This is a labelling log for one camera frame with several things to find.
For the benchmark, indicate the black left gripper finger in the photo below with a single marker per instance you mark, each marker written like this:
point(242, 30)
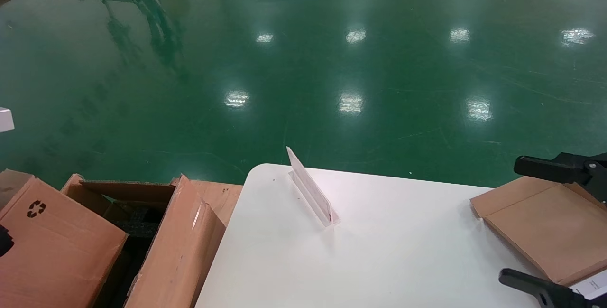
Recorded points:
point(4, 241)

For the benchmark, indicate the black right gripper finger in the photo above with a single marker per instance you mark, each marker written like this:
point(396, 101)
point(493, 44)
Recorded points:
point(550, 294)
point(559, 168)

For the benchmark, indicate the small cardboard box recycling symbol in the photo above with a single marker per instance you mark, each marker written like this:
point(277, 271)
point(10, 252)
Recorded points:
point(61, 251)

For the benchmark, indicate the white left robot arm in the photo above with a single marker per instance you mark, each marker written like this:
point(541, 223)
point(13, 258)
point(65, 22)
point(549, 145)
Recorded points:
point(5, 120)

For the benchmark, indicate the flattened brown cardboard box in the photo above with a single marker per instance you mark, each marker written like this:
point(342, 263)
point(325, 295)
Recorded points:
point(545, 227)

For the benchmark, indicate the large open cardboard box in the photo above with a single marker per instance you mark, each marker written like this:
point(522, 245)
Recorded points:
point(180, 251)

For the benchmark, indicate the white paper label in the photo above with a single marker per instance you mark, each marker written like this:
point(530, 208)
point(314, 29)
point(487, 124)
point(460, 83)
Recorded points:
point(593, 286)

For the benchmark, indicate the clear acrylic sign holder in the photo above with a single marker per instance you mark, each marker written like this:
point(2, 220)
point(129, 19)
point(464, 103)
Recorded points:
point(310, 191)

